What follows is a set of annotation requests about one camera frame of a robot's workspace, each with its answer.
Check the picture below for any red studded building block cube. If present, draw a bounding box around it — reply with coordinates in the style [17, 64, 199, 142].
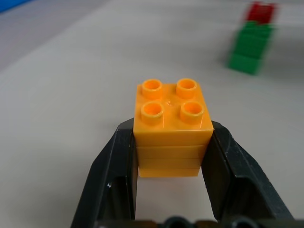
[246, 1, 277, 25]

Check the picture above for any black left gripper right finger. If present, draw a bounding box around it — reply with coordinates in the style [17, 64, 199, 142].
[201, 120, 295, 228]

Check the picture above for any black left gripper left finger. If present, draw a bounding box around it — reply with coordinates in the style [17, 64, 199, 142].
[71, 117, 139, 228]

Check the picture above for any green studded building block cube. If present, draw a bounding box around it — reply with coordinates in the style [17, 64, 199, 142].
[228, 20, 276, 76]

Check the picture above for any blue mat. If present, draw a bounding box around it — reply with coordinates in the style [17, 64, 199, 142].
[0, 0, 18, 12]

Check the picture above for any orange studded building block cube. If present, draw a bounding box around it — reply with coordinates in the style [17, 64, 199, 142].
[133, 78, 215, 178]

